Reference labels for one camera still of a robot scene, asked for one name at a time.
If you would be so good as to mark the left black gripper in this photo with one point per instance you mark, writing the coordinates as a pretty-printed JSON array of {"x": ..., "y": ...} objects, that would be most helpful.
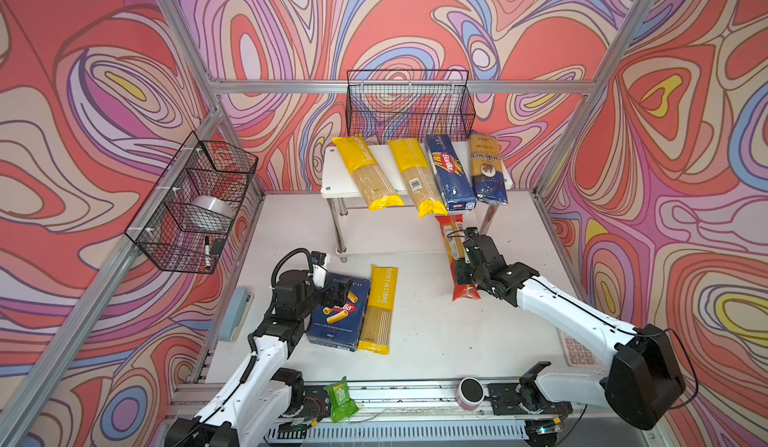
[{"x": 340, "y": 291}]

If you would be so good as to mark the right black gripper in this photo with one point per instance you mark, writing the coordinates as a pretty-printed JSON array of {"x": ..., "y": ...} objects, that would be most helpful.
[{"x": 460, "y": 273}]

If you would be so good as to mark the blue Barilla rigatoni box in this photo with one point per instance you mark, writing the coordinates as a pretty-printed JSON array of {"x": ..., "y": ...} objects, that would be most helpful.
[{"x": 341, "y": 327}]

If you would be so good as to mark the red spaghetti bag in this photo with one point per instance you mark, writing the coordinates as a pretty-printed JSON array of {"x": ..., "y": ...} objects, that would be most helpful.
[{"x": 451, "y": 237}]

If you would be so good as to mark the yellow Pastatime spaghetti bag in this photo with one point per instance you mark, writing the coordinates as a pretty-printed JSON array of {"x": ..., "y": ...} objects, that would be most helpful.
[
  {"x": 376, "y": 328},
  {"x": 373, "y": 185}
]

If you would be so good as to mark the blue Barilla spaghetti box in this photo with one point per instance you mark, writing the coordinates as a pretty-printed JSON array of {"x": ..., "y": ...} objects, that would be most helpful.
[{"x": 454, "y": 185}]

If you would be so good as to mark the clear blue spaghetti bag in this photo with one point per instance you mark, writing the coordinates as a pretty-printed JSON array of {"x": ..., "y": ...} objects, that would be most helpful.
[{"x": 487, "y": 170}]

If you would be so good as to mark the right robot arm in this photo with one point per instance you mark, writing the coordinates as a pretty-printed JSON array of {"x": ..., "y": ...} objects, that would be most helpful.
[{"x": 639, "y": 377}]

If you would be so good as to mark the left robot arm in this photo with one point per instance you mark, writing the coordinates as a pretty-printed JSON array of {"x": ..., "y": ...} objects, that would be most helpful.
[{"x": 263, "y": 389}]

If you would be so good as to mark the light blue stapler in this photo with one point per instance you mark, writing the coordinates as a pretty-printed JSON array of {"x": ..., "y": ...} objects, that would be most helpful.
[{"x": 235, "y": 315}]

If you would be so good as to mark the green snack packet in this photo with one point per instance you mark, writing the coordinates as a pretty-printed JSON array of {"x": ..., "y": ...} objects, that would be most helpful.
[{"x": 342, "y": 405}]

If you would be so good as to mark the small round speaker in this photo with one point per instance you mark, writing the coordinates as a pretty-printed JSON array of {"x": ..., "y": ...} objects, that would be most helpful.
[{"x": 469, "y": 394}]

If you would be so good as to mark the white pink calculator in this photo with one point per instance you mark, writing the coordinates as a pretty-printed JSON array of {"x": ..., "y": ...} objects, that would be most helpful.
[{"x": 575, "y": 354}]

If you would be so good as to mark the black marker pen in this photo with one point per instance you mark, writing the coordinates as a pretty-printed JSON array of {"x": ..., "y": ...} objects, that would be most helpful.
[{"x": 207, "y": 254}]

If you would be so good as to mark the silver tape roll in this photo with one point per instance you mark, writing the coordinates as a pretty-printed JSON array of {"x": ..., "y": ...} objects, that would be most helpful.
[{"x": 211, "y": 214}]

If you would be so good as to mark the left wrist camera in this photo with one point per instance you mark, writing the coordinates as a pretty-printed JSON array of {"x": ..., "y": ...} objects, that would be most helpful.
[{"x": 319, "y": 263}]

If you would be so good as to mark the left black wire basket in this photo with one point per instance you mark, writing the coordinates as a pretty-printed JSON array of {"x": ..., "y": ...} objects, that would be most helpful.
[{"x": 163, "y": 233}]

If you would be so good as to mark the black wire basket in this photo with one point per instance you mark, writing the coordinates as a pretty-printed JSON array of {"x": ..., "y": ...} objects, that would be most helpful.
[
  {"x": 390, "y": 104},
  {"x": 163, "y": 233}
]

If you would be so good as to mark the back black wire basket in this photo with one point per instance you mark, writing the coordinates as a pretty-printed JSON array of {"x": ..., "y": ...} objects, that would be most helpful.
[{"x": 390, "y": 104}]

